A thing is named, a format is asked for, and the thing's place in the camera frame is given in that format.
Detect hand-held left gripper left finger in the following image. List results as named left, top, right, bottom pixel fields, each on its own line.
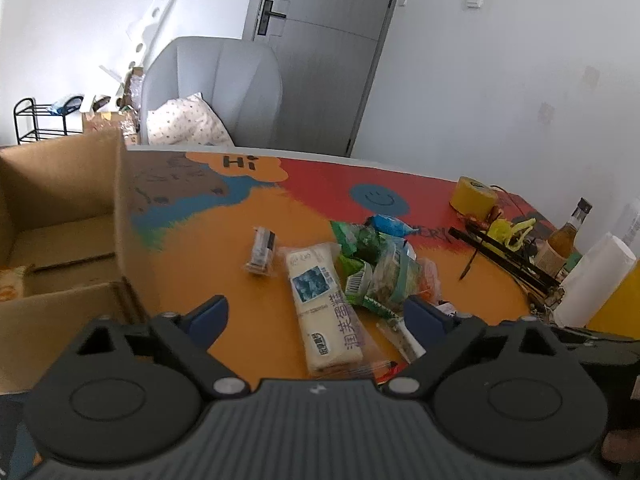
left=65, top=295, right=251, bottom=397

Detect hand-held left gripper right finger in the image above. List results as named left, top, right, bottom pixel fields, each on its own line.
left=382, top=294, right=576, bottom=397

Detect brown cardboard box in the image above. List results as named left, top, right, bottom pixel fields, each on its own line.
left=0, top=127, right=161, bottom=396

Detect white stick snack packet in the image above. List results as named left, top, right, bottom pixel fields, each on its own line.
left=376, top=317, right=426, bottom=365

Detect clear green-banded snack packet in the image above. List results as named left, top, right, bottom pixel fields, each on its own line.
left=367, top=242, right=441, bottom=311

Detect colourful printed table mat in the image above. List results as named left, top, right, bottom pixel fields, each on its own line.
left=117, top=150, right=566, bottom=386

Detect red clear snack packet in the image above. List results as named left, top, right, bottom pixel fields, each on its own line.
left=350, top=357, right=408, bottom=386

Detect brown thin stick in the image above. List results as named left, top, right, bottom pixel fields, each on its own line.
left=459, top=249, right=482, bottom=282

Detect green barcode snack packet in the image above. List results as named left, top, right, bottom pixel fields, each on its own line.
left=336, top=255, right=401, bottom=318

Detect small dark snack packet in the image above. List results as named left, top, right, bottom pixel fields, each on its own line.
left=244, top=226, right=277, bottom=277

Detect dark green snack packet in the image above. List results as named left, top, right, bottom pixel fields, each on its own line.
left=356, top=225, right=388, bottom=263

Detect crumpled blue snack packet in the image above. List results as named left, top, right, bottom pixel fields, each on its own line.
left=367, top=214, right=418, bottom=238

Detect black metal rods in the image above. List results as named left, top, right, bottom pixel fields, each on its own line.
left=447, top=226, right=563, bottom=293

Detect long white bread packet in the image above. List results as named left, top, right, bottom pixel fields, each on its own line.
left=285, top=242, right=366, bottom=376

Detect red orange wrapped candy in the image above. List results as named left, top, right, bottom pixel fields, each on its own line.
left=465, top=210, right=501, bottom=228

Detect light green snack packet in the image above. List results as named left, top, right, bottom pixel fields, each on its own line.
left=330, top=220, right=363, bottom=261

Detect yellow plastic clip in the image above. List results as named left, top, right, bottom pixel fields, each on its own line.
left=487, top=215, right=537, bottom=251

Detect yellow tape roll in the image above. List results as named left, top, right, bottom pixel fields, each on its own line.
left=449, top=176, right=498, bottom=217

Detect glass bottle with label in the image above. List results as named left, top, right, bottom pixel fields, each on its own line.
left=534, top=197, right=593, bottom=281

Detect white paper roll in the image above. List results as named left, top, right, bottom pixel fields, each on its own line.
left=552, top=232, right=638, bottom=328

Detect dotted white pillow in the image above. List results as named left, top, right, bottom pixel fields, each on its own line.
left=145, top=92, right=236, bottom=147

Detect yellow container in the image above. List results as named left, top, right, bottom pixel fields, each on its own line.
left=585, top=260, right=640, bottom=338

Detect cream orange snack packet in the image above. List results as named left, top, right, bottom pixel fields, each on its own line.
left=0, top=265, right=33, bottom=306

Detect brown paper bag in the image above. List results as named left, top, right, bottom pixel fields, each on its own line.
left=80, top=107, right=143, bottom=146

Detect clear plastic bottle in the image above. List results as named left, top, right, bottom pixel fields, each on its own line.
left=607, top=197, right=640, bottom=246

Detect grey armchair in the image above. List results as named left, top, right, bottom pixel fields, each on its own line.
left=140, top=36, right=283, bottom=148

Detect blue item on rack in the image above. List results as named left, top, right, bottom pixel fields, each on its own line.
left=50, top=94, right=86, bottom=115

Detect grey door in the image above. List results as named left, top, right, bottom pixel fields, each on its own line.
left=242, top=0, right=408, bottom=157

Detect black shoe rack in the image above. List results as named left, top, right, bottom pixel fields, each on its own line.
left=13, top=96, right=83, bottom=147

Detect white perforated board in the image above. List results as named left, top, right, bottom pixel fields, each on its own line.
left=100, top=0, right=180, bottom=96

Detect black door handle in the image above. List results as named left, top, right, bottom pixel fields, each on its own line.
left=256, top=0, right=288, bottom=37

